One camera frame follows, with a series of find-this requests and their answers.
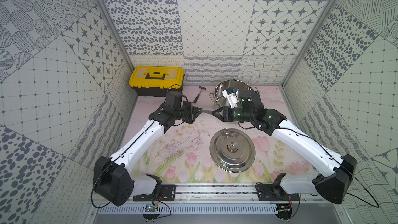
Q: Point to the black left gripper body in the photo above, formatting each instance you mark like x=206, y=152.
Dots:
x=192, y=112

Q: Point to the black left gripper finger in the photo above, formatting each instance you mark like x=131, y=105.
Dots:
x=195, y=116
x=196, y=109

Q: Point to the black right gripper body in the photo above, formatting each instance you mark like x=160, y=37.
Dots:
x=237, y=114

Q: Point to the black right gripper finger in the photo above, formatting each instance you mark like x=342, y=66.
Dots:
x=219, y=116
x=219, y=110

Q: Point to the cream spoon with grey handle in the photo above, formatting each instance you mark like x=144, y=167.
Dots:
x=207, y=111

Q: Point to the stainless steel pot lid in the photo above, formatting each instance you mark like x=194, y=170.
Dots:
x=232, y=150

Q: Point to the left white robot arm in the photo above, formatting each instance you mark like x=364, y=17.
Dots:
x=112, y=179

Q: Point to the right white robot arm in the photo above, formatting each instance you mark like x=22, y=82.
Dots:
x=333, y=172

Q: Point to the yellow black toolbox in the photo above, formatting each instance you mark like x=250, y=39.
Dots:
x=156, y=81

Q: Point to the green circuit board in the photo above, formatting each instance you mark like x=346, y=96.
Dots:
x=150, y=208

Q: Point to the right small circuit board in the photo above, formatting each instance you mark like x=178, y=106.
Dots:
x=284, y=212

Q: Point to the white perforated vent strip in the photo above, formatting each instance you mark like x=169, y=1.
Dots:
x=193, y=208

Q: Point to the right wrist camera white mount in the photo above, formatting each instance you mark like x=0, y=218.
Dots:
x=232, y=97

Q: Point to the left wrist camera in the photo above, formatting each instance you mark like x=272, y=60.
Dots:
x=173, y=100

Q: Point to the black handled claw hammer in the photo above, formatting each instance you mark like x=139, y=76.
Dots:
x=198, y=95

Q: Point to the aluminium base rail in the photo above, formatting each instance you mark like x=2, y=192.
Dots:
x=214, y=193

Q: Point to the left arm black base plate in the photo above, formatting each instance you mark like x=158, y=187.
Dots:
x=164, y=193

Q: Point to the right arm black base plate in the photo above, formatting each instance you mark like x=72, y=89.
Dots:
x=270, y=193

